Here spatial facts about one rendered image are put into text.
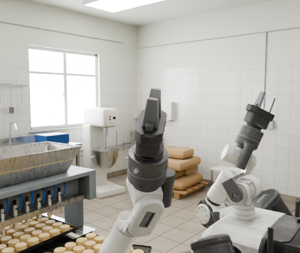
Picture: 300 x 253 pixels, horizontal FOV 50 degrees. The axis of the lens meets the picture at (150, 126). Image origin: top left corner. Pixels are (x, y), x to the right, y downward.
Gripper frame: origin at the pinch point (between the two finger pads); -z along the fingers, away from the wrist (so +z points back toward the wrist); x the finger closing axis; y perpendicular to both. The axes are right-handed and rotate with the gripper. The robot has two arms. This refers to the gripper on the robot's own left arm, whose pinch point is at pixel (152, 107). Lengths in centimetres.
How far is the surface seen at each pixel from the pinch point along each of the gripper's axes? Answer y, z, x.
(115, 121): -92, 213, 383
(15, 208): -61, 78, 42
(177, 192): 19, 295, 336
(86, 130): -141, 241, 390
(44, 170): -56, 71, 62
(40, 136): -188, 221, 321
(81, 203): -43, 102, 76
